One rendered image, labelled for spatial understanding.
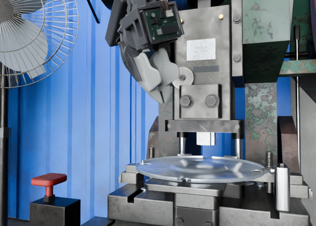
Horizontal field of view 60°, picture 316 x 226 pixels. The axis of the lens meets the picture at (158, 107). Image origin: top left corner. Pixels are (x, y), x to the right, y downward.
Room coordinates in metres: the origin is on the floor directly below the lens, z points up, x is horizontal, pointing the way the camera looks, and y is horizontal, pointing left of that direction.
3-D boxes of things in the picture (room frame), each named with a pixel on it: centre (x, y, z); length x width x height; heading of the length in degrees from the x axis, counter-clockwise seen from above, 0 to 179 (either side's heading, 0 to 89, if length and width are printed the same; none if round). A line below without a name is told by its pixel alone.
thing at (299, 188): (0.70, -0.29, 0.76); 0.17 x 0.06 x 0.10; 72
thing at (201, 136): (0.75, -0.13, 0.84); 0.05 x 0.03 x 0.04; 72
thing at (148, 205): (0.76, -0.13, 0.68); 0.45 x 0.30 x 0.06; 72
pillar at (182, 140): (0.84, -0.08, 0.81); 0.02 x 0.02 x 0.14
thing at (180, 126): (0.76, -0.13, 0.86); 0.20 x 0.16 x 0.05; 72
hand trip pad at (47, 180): (0.64, 0.25, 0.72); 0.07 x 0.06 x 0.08; 162
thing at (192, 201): (0.59, -0.08, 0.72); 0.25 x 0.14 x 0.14; 162
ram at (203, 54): (0.72, -0.12, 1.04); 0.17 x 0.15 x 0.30; 162
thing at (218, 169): (0.64, -0.09, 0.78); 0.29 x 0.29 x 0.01
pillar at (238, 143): (0.79, -0.23, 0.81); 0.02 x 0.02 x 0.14
